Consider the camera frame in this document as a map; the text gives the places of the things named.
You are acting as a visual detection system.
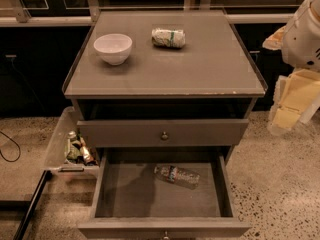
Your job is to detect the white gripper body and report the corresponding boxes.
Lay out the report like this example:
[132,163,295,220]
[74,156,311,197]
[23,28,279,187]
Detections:
[267,68,320,136]

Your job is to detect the brass middle drawer knob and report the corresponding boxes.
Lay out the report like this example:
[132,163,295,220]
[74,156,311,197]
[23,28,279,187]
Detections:
[162,231,170,240]

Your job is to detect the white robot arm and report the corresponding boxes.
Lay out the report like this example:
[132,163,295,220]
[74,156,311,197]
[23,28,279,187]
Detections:
[263,0,320,135]

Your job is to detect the grey open middle drawer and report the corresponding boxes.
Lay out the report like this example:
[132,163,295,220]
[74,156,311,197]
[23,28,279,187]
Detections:
[78,149,250,240]

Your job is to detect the brass drawer knob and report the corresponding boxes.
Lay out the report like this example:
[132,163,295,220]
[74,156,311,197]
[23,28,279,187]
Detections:
[161,132,169,141]
[162,231,170,240]

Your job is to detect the small bottles in bin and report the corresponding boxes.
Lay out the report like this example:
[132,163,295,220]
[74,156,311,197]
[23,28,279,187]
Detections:
[65,131,97,166]

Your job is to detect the brass upper drawer knob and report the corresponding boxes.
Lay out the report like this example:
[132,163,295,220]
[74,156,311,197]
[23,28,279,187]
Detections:
[161,132,169,141]

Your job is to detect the black floor rail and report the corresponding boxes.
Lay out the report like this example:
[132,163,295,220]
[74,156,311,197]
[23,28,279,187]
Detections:
[13,170,52,240]

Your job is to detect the clear plastic storage bin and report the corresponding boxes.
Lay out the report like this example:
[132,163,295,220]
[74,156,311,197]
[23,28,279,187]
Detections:
[44,106,99,180]

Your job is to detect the white railing frame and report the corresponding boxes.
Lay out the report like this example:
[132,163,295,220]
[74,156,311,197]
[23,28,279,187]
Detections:
[0,0,304,27]

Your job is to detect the black floor cable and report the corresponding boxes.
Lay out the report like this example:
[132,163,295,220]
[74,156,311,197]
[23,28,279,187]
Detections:
[0,130,22,163]

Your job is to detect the grey drawer cabinet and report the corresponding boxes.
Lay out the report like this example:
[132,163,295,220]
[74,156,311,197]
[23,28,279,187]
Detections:
[61,10,268,240]

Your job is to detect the clear plastic water bottle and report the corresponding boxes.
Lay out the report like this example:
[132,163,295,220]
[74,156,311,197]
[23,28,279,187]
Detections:
[154,165,200,190]

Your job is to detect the white ceramic bowl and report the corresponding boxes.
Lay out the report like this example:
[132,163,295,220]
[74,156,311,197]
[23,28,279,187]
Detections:
[93,34,133,65]

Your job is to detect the grey upper drawer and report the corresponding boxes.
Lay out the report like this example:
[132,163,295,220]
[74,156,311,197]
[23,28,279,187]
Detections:
[77,119,248,147]

